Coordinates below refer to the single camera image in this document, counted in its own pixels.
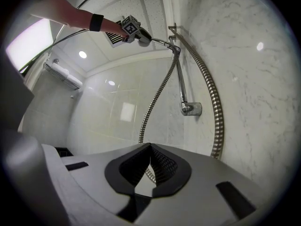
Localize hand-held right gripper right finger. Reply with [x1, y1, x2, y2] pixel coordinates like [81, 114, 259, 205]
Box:
[150, 143, 271, 226]

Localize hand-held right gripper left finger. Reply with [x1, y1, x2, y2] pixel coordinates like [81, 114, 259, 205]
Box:
[61, 143, 151, 222]

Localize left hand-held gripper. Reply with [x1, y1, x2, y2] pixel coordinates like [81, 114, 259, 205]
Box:
[115, 15, 153, 47]

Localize person's left forearm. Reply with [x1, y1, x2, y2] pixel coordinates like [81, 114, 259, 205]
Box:
[30, 0, 127, 37]

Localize ceiling vent grille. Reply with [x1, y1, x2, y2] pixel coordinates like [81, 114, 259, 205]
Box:
[105, 31, 127, 48]

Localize curved chrome curtain rod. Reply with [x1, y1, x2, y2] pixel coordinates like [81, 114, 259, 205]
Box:
[47, 0, 111, 56]

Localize folded white towels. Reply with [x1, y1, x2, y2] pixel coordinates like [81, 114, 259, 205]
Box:
[50, 62, 83, 87]

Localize chrome shower slide rail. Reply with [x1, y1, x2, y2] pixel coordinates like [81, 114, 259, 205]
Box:
[168, 35, 203, 116]

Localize metal shower hose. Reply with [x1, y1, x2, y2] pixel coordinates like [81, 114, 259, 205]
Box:
[138, 26, 225, 186]

